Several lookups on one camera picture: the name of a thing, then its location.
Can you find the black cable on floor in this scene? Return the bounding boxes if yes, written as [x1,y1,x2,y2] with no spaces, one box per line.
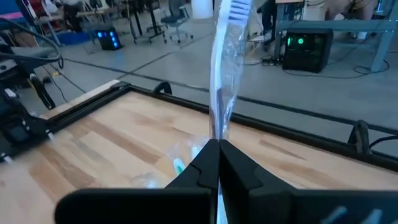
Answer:
[281,58,391,80]

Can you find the teal white toothbrush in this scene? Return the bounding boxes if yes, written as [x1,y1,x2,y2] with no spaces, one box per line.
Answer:
[172,157,187,175]

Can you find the grey metal desk frame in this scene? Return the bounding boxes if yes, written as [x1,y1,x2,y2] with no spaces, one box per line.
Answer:
[275,0,398,73]

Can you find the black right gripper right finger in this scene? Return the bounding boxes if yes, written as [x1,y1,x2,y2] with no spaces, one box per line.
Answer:
[220,139,398,224]

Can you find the white purple toothbrush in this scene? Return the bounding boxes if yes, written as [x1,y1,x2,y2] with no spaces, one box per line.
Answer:
[208,0,253,224]

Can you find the monitor with blue screen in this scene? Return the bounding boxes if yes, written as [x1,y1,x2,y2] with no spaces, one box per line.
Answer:
[0,0,24,21]

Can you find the black desk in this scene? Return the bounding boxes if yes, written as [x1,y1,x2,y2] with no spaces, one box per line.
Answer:
[76,0,169,44]

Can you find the clear plastic cup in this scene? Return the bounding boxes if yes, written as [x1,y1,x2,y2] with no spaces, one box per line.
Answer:
[132,136,212,189]

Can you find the black metal table frame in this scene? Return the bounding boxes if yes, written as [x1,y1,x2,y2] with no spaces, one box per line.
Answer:
[40,81,398,174]

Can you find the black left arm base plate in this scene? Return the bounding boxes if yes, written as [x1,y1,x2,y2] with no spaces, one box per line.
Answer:
[0,118,53,162]

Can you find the black cable to right arm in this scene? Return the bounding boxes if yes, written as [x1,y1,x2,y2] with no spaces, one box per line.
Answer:
[369,135,398,149]

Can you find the thick black cable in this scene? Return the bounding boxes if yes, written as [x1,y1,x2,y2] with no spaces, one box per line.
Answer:
[0,18,65,69]

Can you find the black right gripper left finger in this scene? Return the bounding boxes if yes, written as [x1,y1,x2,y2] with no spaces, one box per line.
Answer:
[55,139,220,224]

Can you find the black computer with blue lights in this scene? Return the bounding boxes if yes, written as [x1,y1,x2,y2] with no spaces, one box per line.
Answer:
[93,27,124,51]

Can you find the white bin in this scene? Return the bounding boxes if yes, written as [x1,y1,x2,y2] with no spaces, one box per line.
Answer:
[190,0,215,20]

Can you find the black computer with green lights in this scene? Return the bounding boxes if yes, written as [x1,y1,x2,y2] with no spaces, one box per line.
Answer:
[281,27,334,74]

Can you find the grey office chair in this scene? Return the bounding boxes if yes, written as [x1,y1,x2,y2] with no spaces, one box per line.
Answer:
[160,0,195,44]

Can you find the blue floor mat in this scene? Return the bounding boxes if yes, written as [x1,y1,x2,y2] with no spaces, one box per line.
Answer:
[55,30,94,46]

